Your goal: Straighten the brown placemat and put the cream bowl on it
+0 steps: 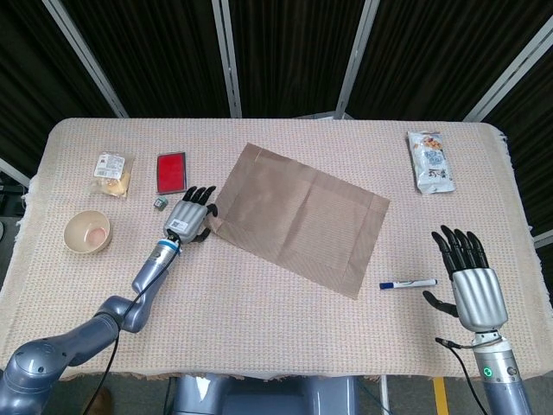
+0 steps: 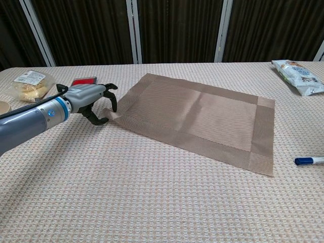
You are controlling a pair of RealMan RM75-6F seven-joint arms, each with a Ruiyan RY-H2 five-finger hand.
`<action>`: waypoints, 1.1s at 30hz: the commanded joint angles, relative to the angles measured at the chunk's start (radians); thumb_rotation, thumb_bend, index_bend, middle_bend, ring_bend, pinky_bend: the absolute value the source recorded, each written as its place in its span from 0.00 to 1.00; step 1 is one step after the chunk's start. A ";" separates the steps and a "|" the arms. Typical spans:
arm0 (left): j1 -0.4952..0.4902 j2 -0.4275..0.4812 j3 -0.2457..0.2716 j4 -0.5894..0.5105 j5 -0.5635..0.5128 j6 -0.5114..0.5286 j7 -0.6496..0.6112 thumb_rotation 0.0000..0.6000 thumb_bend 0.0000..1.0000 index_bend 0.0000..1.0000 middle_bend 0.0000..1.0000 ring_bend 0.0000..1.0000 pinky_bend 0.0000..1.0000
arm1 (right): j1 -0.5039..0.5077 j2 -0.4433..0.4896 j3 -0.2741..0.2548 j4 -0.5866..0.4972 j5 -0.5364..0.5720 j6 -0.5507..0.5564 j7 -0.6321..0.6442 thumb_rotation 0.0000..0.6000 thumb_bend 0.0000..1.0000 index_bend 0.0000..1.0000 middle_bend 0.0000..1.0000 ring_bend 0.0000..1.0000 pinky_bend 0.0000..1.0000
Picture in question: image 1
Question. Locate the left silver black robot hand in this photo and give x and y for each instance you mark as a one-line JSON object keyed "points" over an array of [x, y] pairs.
{"points": [[186, 218]]}

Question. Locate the white partition frame post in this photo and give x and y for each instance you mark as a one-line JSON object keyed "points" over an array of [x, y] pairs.
{"points": [[227, 60], [545, 238], [510, 78], [357, 60], [15, 170], [87, 60]]}

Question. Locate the brown woven placemat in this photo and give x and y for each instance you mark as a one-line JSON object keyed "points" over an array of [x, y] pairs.
{"points": [[302, 216]]}

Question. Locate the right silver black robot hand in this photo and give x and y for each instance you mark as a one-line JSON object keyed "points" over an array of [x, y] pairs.
{"points": [[477, 298]]}

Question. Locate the small green stamp block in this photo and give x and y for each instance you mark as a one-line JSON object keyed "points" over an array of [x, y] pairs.
{"points": [[162, 203]]}

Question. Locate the clear bag of bread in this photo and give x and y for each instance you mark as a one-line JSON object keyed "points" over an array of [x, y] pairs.
{"points": [[111, 175]]}

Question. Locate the brown shoe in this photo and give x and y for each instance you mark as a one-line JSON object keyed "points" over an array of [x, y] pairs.
{"points": [[103, 402]]}

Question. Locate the beige woven tablecloth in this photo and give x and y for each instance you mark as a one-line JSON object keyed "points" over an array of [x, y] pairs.
{"points": [[259, 328]]}

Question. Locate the light brown bowl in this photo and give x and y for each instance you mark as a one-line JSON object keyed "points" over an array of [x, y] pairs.
{"points": [[86, 233]]}

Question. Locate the white table leg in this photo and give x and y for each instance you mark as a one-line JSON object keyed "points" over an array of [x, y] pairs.
{"points": [[384, 397]]}

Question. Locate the red ink pad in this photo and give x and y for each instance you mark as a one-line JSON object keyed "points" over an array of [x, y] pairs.
{"points": [[171, 172]]}

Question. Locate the white snack bag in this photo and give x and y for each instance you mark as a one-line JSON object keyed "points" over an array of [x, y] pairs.
{"points": [[432, 162]]}

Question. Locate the white marker blue cap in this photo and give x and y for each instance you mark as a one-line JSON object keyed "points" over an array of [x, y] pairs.
{"points": [[410, 284]]}

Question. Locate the grey robot torso base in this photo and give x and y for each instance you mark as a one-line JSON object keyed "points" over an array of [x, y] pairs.
{"points": [[259, 397]]}

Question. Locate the black pleated curtain panel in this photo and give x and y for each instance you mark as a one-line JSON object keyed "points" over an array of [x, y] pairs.
{"points": [[26, 86], [531, 129], [151, 56], [294, 56], [432, 56]]}

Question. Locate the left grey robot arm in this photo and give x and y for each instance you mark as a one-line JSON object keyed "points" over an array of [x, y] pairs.
{"points": [[147, 276]]}

